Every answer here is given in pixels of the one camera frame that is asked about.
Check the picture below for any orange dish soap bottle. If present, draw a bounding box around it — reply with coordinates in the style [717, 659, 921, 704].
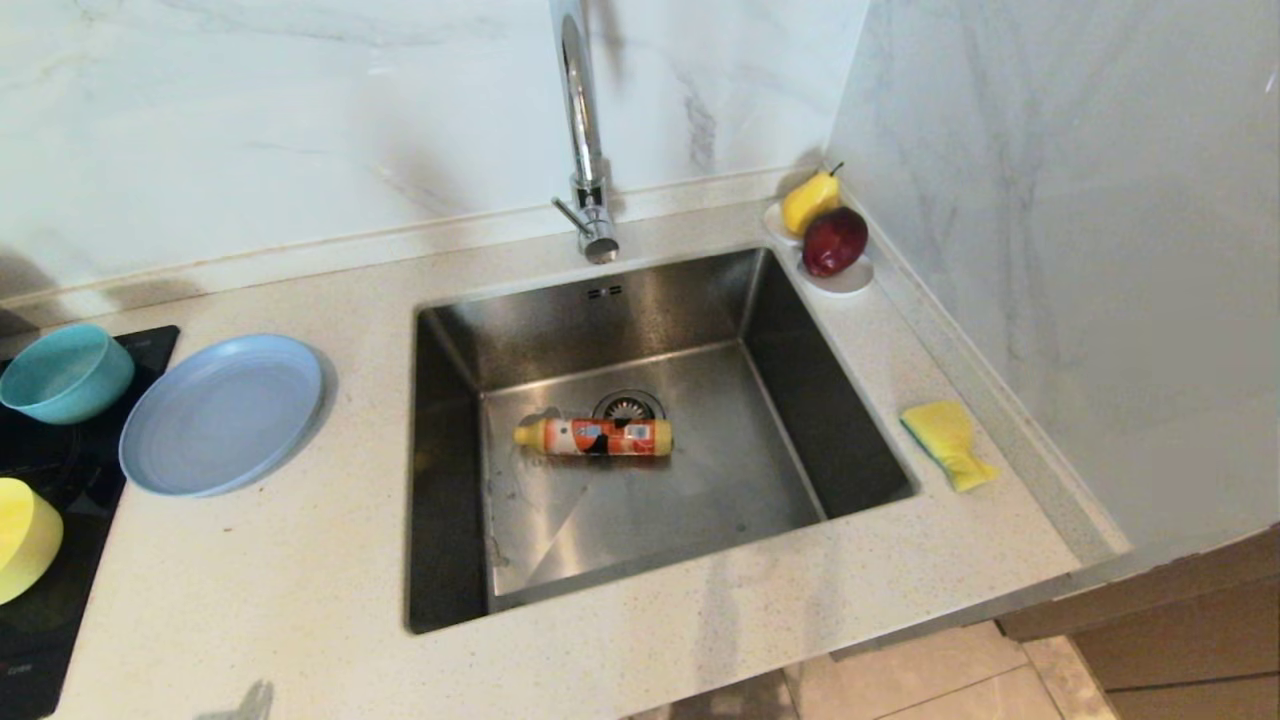
[513, 417, 674, 459]

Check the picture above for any chrome faucet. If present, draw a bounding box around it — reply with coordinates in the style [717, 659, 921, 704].
[551, 0, 622, 266]

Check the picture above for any yellow sponge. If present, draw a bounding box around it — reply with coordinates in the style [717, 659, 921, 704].
[900, 400, 998, 493]

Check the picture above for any blue-grey plate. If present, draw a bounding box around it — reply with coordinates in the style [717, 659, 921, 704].
[119, 333, 326, 498]

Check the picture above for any light blue bowl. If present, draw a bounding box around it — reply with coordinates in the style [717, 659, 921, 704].
[0, 322, 136, 425]

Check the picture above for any pale yellow bowl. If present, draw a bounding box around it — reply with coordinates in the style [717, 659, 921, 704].
[0, 478, 65, 606]

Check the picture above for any metal sink drain strainer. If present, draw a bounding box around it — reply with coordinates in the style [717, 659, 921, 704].
[591, 389, 667, 423]

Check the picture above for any stainless steel sink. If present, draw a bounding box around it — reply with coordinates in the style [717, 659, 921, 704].
[405, 245, 921, 636]

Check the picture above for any dark red apple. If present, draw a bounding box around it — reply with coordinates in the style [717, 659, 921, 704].
[802, 206, 870, 278]

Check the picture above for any yellow pear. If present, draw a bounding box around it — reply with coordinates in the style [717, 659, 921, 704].
[780, 162, 846, 237]

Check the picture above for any wooden cabinet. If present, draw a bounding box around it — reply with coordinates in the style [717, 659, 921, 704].
[995, 525, 1280, 720]

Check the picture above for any black induction cooktop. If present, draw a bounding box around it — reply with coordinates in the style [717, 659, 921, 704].
[0, 325, 182, 720]

